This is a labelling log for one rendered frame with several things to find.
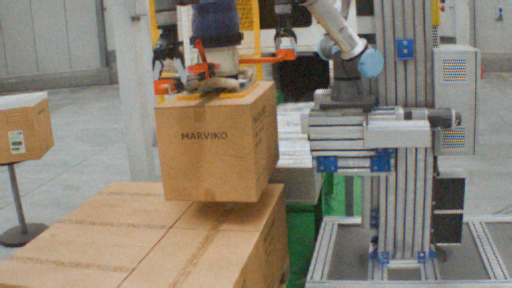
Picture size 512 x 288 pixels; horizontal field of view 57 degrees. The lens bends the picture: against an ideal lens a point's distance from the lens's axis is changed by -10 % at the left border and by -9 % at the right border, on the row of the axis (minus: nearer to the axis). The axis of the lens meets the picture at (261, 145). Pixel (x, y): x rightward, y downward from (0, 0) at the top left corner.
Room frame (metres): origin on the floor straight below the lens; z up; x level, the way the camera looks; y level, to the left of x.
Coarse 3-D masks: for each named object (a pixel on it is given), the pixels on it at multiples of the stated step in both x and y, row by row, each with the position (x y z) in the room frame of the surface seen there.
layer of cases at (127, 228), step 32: (128, 192) 2.55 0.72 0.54; (160, 192) 2.52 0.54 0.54; (64, 224) 2.13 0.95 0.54; (96, 224) 2.11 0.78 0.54; (128, 224) 2.10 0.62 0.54; (160, 224) 2.08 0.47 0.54; (192, 224) 2.07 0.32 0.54; (224, 224) 2.05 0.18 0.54; (256, 224) 2.03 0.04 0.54; (32, 256) 1.79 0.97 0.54; (64, 256) 1.78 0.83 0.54; (96, 256) 1.78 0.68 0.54; (128, 256) 1.77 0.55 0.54; (160, 256) 1.76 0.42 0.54; (192, 256) 1.75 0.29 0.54; (224, 256) 1.74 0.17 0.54; (256, 256) 1.86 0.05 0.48
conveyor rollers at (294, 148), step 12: (288, 108) 4.56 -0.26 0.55; (300, 108) 4.54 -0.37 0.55; (288, 120) 4.07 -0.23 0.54; (300, 120) 4.08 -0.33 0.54; (288, 132) 3.65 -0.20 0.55; (300, 132) 3.63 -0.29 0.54; (288, 144) 3.37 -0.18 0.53; (300, 144) 3.28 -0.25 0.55; (288, 156) 3.02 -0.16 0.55; (300, 156) 3.00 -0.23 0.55
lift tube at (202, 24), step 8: (224, 0) 2.19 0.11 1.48; (232, 0) 2.22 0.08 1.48; (192, 8) 2.24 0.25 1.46; (200, 8) 2.20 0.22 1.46; (208, 8) 2.19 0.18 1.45; (216, 8) 2.19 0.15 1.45; (224, 8) 2.20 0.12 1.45; (232, 8) 2.24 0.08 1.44; (192, 16) 2.27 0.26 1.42; (200, 16) 2.21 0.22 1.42; (208, 16) 2.19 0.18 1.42; (216, 16) 2.19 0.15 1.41; (224, 16) 2.20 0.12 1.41; (232, 16) 2.22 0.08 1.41; (192, 24) 2.24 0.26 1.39; (200, 24) 2.20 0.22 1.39; (208, 24) 2.18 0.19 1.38; (216, 24) 2.18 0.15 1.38; (224, 24) 2.19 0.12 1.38; (232, 24) 2.22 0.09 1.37; (200, 32) 2.20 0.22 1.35; (208, 32) 2.18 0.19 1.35; (216, 32) 2.19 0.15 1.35; (224, 32) 2.19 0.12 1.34; (232, 32) 2.22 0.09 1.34
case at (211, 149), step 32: (256, 96) 2.11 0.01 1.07; (160, 128) 2.03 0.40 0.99; (192, 128) 2.00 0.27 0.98; (224, 128) 1.97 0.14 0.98; (256, 128) 2.04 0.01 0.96; (160, 160) 2.03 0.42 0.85; (192, 160) 2.00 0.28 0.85; (224, 160) 1.98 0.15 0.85; (256, 160) 2.00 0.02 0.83; (192, 192) 2.01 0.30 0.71; (224, 192) 1.98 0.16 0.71; (256, 192) 1.96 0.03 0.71
